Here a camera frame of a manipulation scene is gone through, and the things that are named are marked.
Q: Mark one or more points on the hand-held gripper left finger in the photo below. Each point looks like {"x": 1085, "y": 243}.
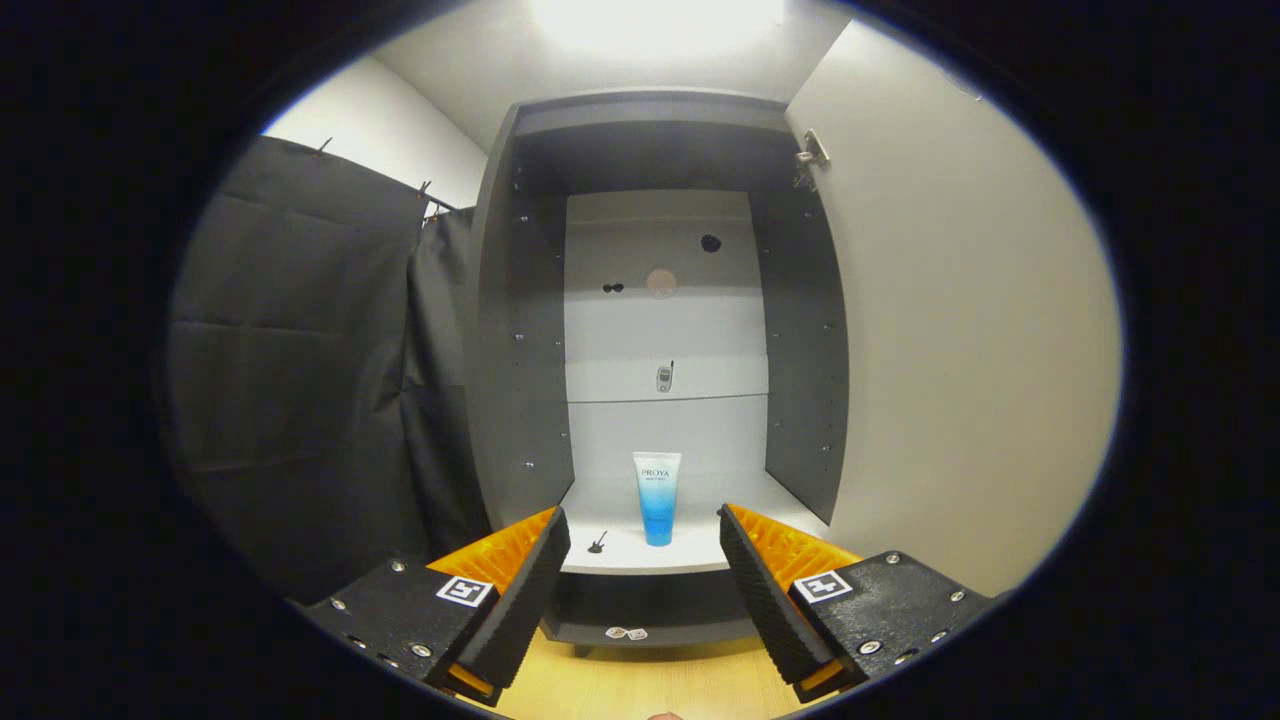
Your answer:
{"x": 525, "y": 600}

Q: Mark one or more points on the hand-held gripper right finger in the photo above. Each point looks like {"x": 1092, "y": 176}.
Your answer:
{"x": 768, "y": 600}

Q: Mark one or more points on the blue and white tube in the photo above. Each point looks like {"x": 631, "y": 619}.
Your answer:
{"x": 657, "y": 500}

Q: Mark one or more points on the grey cabinet shelf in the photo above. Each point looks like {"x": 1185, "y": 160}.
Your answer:
{"x": 690, "y": 555}

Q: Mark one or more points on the dark grey cabinet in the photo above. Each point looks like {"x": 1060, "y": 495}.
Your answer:
{"x": 520, "y": 350}

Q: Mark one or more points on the black backdrop cloth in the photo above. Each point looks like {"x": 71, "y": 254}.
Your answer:
{"x": 290, "y": 380}

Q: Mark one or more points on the metal door hinge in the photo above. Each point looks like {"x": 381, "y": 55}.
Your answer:
{"x": 812, "y": 152}

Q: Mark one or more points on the large ceiling light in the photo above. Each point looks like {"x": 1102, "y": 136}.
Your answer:
{"x": 655, "y": 20}

